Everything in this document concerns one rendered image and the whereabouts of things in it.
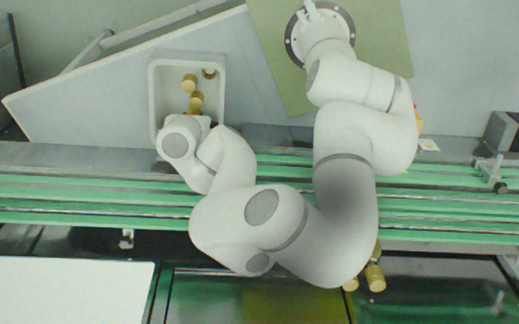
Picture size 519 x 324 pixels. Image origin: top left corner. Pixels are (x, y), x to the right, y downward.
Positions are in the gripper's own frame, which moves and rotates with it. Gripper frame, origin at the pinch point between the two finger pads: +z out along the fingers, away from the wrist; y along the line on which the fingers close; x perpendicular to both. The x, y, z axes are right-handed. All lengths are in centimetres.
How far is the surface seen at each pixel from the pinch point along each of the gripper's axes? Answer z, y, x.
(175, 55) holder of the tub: -3.5, -3.6, 15.4
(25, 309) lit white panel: -26, -32, -38
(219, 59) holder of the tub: -4.0, 6.4, 14.9
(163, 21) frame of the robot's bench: 56, -17, 24
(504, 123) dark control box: -1, 78, 3
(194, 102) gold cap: -2.3, 0.7, 4.6
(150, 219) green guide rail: -7.4, -9.0, -23.6
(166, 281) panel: -16.2, -3.7, -35.4
